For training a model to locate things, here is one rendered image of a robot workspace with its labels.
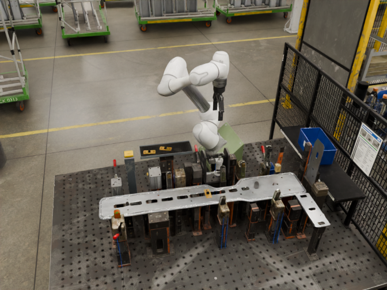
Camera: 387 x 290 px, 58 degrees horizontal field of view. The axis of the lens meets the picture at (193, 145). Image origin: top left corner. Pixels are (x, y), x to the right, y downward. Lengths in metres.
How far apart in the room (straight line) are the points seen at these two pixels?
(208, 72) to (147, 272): 1.28
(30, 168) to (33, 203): 0.62
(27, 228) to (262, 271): 2.34
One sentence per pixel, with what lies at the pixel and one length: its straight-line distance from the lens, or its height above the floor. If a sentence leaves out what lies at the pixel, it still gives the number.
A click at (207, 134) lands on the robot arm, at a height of 1.02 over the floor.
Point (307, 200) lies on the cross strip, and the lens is 2.41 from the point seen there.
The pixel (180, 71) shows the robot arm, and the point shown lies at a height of 1.59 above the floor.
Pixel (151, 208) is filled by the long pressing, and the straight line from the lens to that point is 2.24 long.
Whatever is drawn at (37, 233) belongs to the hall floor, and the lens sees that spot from 3.69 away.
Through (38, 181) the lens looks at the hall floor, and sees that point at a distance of 4.27.
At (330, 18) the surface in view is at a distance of 4.61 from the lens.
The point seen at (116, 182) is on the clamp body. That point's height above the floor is 1.06.
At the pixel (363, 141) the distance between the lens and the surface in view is 2.50.
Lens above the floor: 2.60
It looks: 35 degrees down
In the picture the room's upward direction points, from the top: 1 degrees clockwise
